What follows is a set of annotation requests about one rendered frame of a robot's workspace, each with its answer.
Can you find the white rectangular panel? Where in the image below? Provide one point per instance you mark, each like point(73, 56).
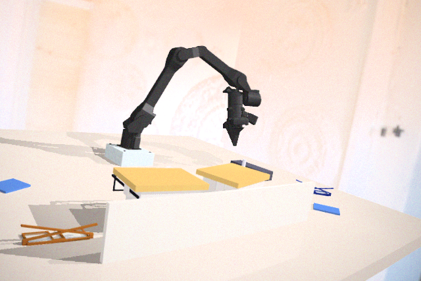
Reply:
point(141, 227)

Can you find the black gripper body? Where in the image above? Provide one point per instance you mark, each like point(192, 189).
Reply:
point(235, 118)

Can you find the blue-framed glasses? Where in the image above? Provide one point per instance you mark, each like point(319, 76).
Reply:
point(322, 192)

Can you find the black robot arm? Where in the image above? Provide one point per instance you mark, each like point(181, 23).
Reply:
point(143, 114)

